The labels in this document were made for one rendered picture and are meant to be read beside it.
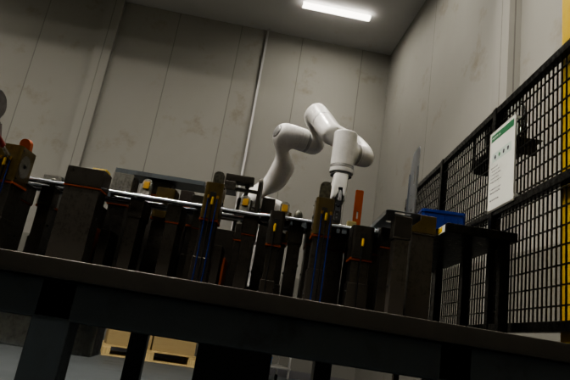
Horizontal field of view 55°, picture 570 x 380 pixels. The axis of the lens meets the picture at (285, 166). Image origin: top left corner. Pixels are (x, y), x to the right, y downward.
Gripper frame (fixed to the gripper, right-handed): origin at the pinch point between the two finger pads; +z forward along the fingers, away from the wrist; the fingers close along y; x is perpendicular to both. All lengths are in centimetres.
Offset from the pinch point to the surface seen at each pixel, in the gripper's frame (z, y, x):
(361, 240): 9.8, 18.6, 6.9
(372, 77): -459, -781, 117
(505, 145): -33, 8, 54
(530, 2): -298, -268, 188
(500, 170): -25, 4, 54
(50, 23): -442, -730, -495
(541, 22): -265, -249, 190
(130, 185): -4, -16, -76
